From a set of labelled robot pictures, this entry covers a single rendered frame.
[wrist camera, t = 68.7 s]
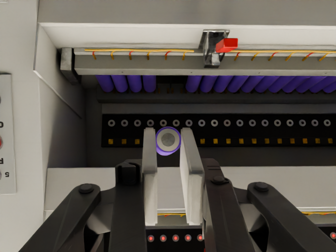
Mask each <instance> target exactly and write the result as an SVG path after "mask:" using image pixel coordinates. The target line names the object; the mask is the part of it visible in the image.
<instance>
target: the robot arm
mask: <svg viewBox="0 0 336 252"><path fill-rule="evenodd" d="M180 135H181V145H180V174H181V181H182V189H183V197H184V204H185V212H186V220H187V223H189V225H200V223H202V221H203V226H202V239H203V240H204V243H205V252H336V243H335V242H334V241H333V240H332V239H330V238H329V237H328V236H327V235H326V234H325V233H324V232H323V231H322V230H321V229H319V228H318V227H317V226H316V225H315V224H314V223H313V222H312V221H311V220H310V219H308V218H307V217H306V216H305V215H304V214H303V213H302V212H301V211H300V210H299V209H297V208H296V207H295V206H294V205H293V204H292V203H291V202H290V201H289V200H288V199H286V198H285V197H284V196H283V195H282V194H281V193H280V192H279V191H278V190H277V189H275V188H274V187H273V186H272V185H270V184H267V183H265V182H260V181H259V182H251V183H250V184H248V186H247V189H241V188H236V187H234V186H233V184H232V182H231V181H230V179H228V178H226V177H224V174H223V172H222V170H221V167H220V165H219V163H218V162H217V161H216V160H215V159H213V158H200V154H199V151H198V148H197V144H196V141H195V138H194V135H193V131H192V129H191V128H190V127H183V128H182V129H181V132H180ZM157 223H158V168H157V150H156V132H155V129H154V128H153V127H146V128H145V129H144V135H143V153H142V159H126V160H125V161H124V162H122V163H119V164H118V165H116V166H115V187H113V188H110V189H107V190H102V191H101V188H100V187H99V186H98V185H96V184H92V183H85V184H81V185H78V186H76V187H75V188H73V189H72V191H71V192H70V193H69V194H68V195H67V196H66V197H65V199H64V200H63V201H62V202H61V203H60V204H59V205H58V207H57V208H56V209H55V210H54V211H53V212H52V214H51V215H50V216H49V217H48V218H47V219H46V220H45V222H44V223H43V224H42V225H41V226H40V227H39V228H38V230H37V231H36V232H35V233H34V234H33V235H32V236H31V238H30V239H29V240H28V241H27V242H26V243H25V244H24V246H23V247H22V248H21V249H20V250H19V251H18V252H96V250H97V248H98V246H99V244H100V243H101V241H102V239H103V233H107V232H110V238H109V247H108V252H147V238H146V226H155V224H157Z"/></svg>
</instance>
